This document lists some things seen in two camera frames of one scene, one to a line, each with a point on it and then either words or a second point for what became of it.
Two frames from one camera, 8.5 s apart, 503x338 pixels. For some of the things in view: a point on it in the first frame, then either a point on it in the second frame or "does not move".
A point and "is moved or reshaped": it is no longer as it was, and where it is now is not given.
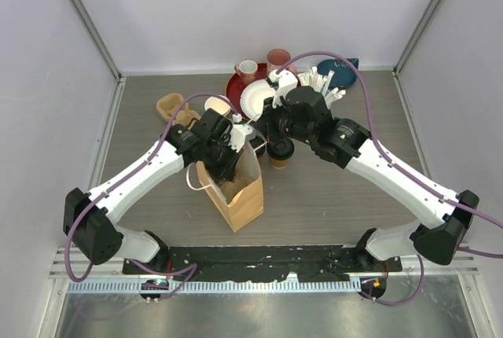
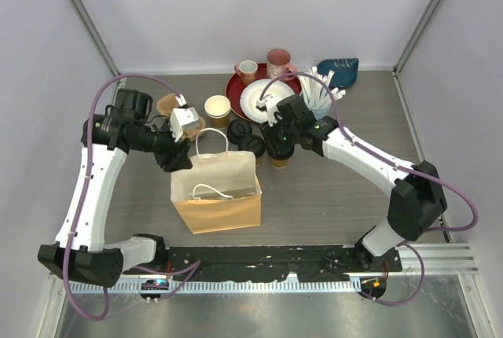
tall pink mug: [277, 58] does not move
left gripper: [225, 172] → [176, 156]
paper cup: [279, 163] does not move
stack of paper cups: [217, 104] does not move
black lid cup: [280, 148] does not move
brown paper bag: [241, 200] is moved or reshaped
